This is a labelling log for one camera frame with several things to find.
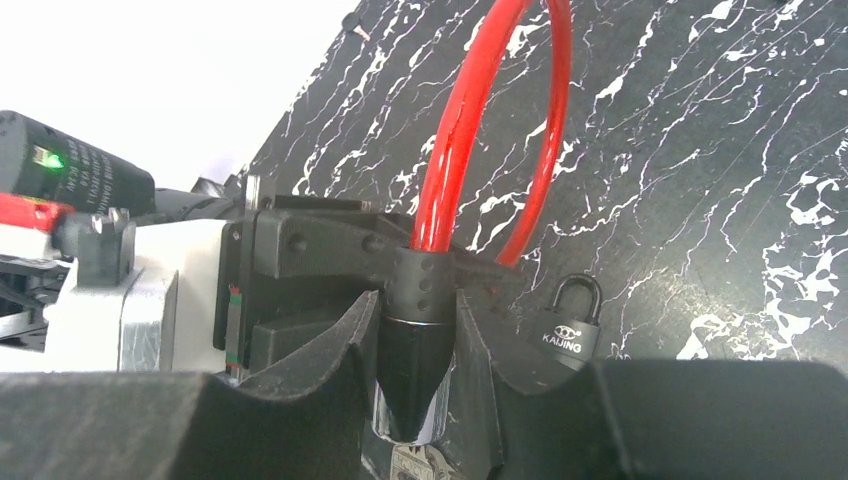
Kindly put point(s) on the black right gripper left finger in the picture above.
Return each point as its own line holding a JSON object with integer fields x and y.
{"x": 301, "y": 418}

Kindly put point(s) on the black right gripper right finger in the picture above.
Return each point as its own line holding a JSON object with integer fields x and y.
{"x": 519, "y": 414}

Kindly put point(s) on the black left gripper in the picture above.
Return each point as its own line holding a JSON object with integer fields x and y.
{"x": 292, "y": 265}

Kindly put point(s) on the black padlock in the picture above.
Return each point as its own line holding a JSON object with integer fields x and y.
{"x": 570, "y": 340}

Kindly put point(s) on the red cable lock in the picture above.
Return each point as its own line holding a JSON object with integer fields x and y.
{"x": 417, "y": 331}

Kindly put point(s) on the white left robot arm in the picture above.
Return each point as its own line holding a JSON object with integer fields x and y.
{"x": 40, "y": 162}

